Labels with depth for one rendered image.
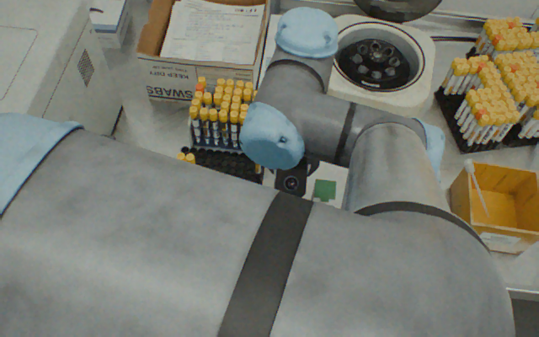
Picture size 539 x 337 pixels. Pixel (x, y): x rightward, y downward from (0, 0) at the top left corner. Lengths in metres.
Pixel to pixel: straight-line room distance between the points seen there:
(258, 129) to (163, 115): 0.59
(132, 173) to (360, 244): 0.08
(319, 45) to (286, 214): 0.42
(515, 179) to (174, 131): 0.69
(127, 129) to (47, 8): 0.31
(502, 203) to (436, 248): 0.87
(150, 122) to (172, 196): 0.91
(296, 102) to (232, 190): 0.37
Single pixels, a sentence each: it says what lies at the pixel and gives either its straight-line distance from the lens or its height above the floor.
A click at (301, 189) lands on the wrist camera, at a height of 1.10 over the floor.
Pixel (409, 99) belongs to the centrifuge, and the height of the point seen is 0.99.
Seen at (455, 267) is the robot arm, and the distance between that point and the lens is 0.18.
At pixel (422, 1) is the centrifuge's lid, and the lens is 1.17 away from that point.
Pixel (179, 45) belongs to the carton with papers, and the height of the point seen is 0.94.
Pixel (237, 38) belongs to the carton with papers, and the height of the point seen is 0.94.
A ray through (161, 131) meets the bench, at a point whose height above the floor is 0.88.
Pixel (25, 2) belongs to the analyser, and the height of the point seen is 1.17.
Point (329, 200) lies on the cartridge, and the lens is 0.89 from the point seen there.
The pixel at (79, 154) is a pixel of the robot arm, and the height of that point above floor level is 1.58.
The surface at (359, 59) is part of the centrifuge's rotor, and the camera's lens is 1.06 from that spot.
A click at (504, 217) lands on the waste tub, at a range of 1.04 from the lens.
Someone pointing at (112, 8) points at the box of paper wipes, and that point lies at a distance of 1.25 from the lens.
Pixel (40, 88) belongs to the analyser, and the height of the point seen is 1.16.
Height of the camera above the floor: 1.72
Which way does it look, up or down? 58 degrees down
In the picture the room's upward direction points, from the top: 4 degrees clockwise
